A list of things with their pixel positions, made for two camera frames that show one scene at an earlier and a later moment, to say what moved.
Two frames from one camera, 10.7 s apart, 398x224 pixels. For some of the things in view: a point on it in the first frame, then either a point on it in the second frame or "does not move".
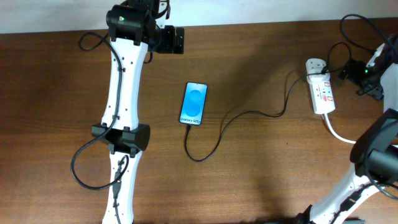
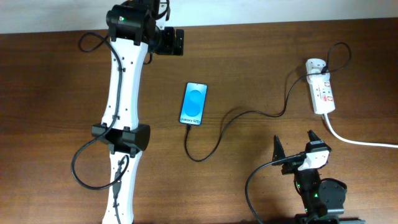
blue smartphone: x=193 y=103 does not move
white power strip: x=321 y=91 does not move
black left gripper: x=169 y=46 does not move
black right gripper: x=375 y=93 -> x=279 y=151
